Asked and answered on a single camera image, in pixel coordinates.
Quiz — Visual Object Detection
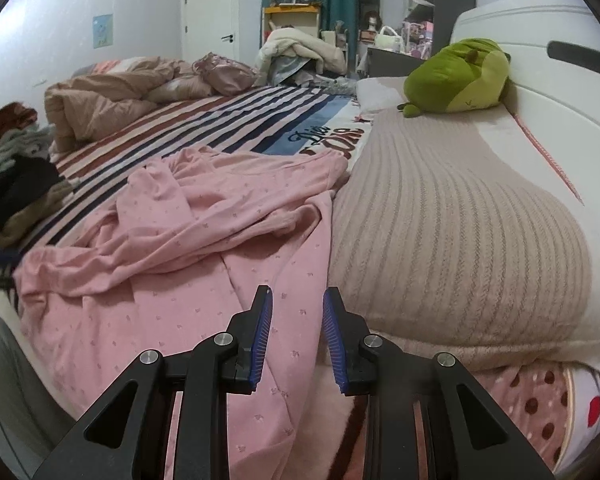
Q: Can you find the yellow shelf unit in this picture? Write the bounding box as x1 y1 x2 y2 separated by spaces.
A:
261 5 324 41

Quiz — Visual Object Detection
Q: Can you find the beige ribbed pillow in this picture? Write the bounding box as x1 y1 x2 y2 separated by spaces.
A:
327 76 600 374

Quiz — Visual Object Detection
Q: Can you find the white padded headboard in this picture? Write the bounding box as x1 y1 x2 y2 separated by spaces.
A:
450 1 600 281

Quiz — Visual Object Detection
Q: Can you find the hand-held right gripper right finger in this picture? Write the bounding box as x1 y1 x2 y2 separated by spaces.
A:
322 287 556 480

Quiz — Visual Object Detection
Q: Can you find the pink dotted blanket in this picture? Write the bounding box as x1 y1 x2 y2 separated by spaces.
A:
475 363 600 476

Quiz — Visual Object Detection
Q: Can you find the small wall picture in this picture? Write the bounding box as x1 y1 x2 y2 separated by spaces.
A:
93 14 113 50

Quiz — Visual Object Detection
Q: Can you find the striped printed bed sheet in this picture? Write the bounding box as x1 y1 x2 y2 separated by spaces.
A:
10 84 376 261

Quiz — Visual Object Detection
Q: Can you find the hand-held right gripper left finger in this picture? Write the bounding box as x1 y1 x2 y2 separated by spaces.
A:
32 285 274 480

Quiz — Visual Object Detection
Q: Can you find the white small pillow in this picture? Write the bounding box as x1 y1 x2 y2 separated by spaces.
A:
355 78 412 115

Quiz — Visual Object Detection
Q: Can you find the pink patterned pajama garment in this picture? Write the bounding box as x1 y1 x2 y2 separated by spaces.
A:
13 147 352 480

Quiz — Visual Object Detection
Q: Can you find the green plush toy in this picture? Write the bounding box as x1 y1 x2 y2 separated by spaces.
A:
398 38 512 119

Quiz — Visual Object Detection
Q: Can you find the white handbag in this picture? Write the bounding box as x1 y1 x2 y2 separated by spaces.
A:
374 25 404 53

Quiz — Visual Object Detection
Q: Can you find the white door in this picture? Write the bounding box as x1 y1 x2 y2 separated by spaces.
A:
181 0 241 64

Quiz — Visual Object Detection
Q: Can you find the pile of dark clothes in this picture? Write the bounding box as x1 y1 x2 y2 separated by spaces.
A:
0 102 76 251

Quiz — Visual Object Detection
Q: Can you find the pile of cream bedding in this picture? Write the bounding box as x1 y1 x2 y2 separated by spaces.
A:
253 26 349 86

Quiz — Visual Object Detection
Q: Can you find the beige crumpled duvet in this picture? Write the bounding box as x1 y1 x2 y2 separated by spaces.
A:
44 57 216 153

